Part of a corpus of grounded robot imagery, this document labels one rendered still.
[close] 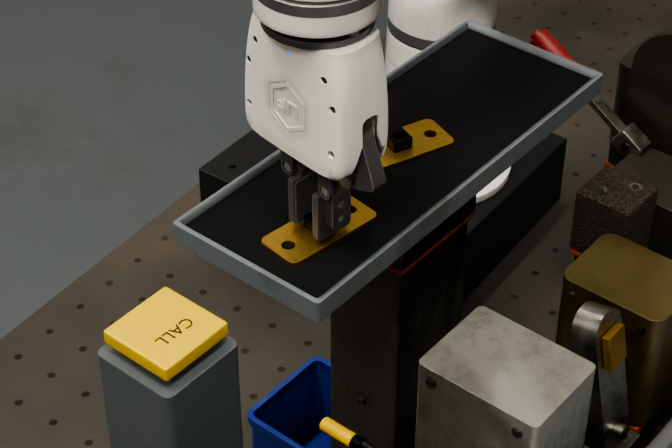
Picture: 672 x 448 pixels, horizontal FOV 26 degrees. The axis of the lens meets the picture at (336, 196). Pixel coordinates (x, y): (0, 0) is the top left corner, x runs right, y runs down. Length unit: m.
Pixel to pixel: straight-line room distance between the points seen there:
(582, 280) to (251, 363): 0.56
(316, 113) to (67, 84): 2.44
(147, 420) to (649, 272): 0.41
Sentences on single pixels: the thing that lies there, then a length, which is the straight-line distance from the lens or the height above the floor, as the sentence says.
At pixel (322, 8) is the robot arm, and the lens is 0.90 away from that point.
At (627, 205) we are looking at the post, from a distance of 1.19.
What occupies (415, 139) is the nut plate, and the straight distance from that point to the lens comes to 1.14.
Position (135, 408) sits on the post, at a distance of 1.00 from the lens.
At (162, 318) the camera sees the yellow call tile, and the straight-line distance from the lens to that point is 0.99.
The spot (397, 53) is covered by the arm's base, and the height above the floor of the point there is 0.97.
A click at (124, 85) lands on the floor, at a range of 3.34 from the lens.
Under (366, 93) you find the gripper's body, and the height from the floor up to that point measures 1.30.
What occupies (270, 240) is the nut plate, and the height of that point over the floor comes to 1.16.
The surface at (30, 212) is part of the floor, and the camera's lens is 3.00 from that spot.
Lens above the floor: 1.82
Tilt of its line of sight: 38 degrees down
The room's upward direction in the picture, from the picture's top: straight up
